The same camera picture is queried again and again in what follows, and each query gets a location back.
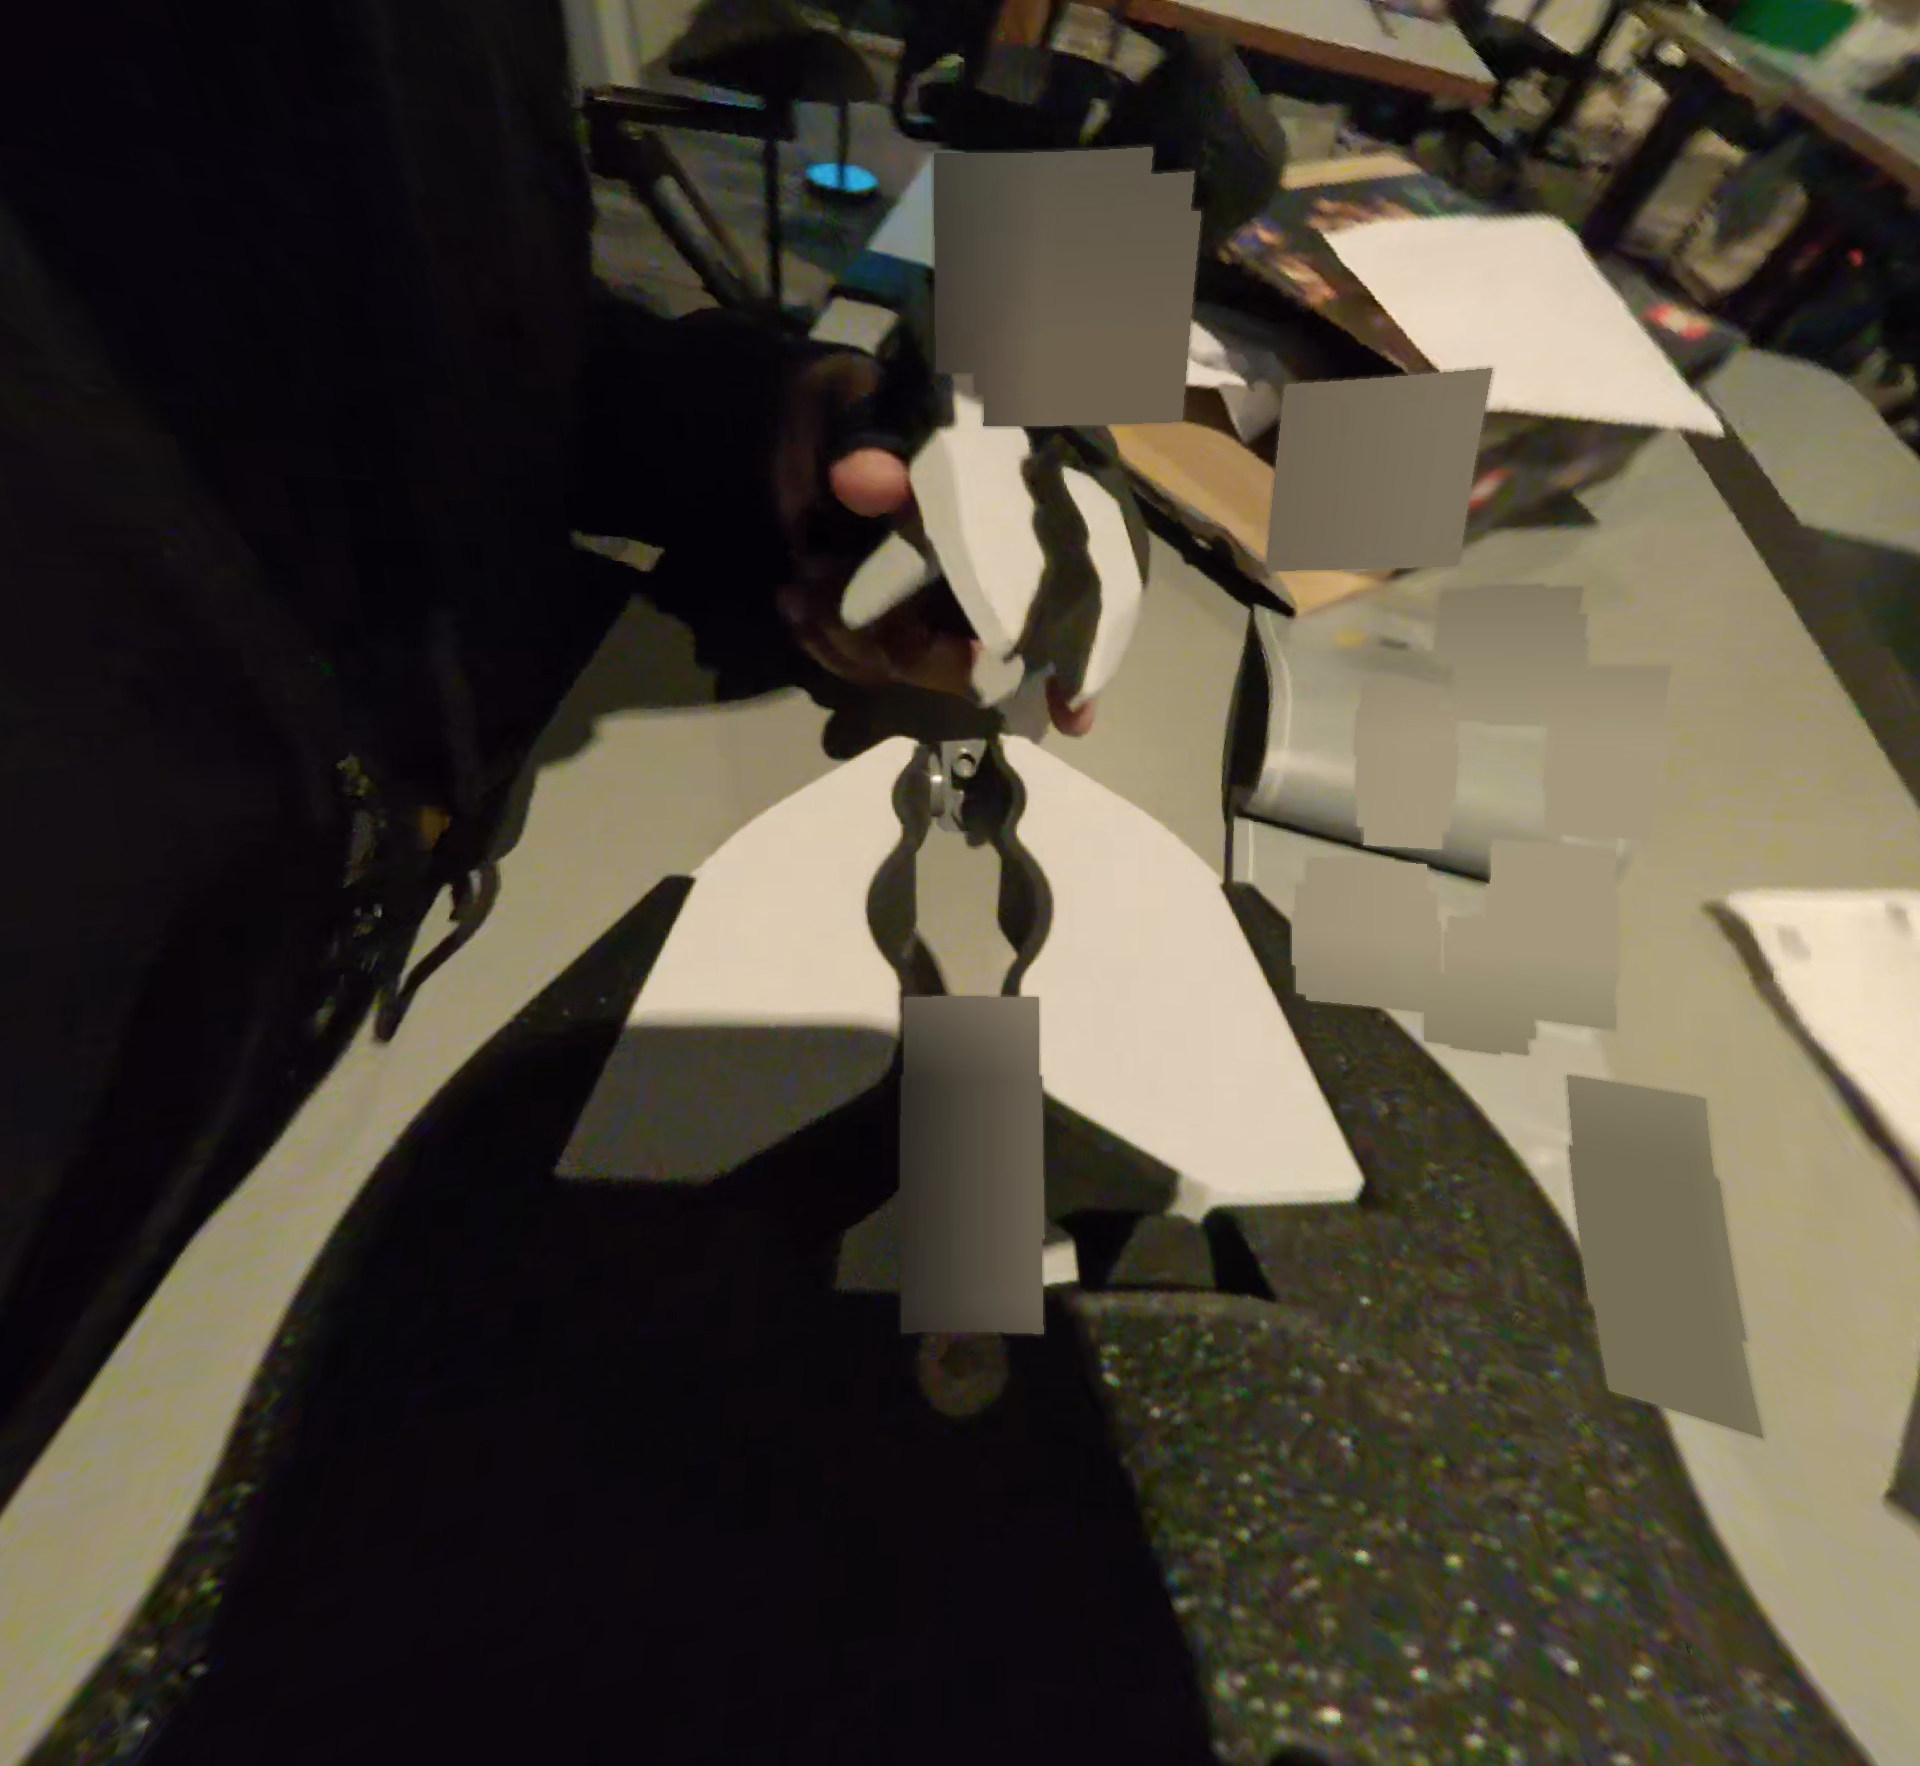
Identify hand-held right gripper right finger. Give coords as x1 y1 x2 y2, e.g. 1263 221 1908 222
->
975 737 1367 1214

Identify green storage box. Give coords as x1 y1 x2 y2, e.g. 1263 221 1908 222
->
1740 0 1880 52

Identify person's black jacket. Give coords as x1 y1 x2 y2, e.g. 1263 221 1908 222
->
0 0 633 1423

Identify grey desk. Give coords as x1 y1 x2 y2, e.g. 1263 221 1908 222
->
0 348 1920 1766

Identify small dark grey toy brick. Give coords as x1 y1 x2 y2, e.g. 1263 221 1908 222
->
913 737 995 825

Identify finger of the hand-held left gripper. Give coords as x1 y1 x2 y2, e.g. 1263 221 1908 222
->
1034 467 1155 744
907 418 1051 748

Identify crumpled white paper bags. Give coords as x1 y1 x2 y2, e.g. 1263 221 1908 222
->
1709 887 1920 1196

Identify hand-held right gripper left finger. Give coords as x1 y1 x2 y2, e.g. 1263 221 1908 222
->
553 741 931 1181

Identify long office table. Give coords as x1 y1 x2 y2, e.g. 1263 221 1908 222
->
1568 0 1920 296

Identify open cardboard toy box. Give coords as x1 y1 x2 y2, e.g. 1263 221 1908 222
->
1118 154 1750 613

